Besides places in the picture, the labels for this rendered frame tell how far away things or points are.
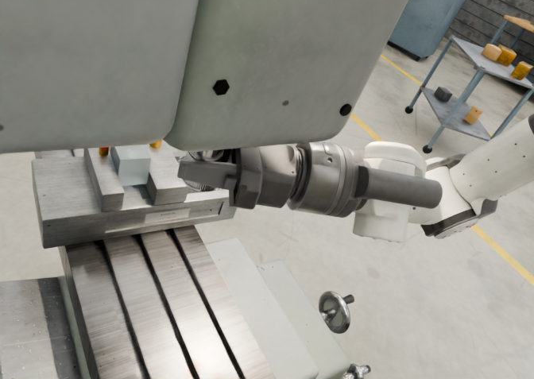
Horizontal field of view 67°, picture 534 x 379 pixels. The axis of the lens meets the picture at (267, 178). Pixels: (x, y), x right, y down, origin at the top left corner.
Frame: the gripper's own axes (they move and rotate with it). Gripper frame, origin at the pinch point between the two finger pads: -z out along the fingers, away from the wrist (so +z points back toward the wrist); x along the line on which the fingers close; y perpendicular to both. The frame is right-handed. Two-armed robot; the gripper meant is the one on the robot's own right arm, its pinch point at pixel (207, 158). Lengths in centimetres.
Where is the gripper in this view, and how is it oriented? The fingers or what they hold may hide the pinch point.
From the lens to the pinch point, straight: 46.1
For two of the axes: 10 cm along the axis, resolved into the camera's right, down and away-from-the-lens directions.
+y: -2.9, 7.5, 5.9
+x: 1.0, 6.4, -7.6
